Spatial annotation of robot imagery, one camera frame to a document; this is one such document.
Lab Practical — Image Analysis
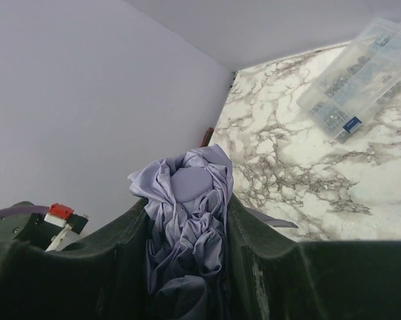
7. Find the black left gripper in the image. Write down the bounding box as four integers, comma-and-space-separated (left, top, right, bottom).
0, 201, 44, 249

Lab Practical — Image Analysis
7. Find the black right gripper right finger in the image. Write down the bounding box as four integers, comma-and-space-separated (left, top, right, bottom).
228, 197, 401, 319

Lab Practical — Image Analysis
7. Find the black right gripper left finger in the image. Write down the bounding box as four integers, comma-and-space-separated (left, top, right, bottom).
0, 199, 148, 319

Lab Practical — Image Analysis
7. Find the lavender folding umbrella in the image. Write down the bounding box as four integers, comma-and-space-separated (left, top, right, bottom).
129, 145, 236, 319

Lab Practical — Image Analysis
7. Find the clear plastic organizer box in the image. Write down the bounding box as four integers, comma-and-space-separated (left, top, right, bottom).
297, 18, 401, 143

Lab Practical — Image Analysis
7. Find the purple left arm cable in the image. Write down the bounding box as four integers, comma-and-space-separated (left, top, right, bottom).
0, 205, 53, 223

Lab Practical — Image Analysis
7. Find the red black handled tool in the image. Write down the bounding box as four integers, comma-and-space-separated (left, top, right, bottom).
200, 127, 214, 147

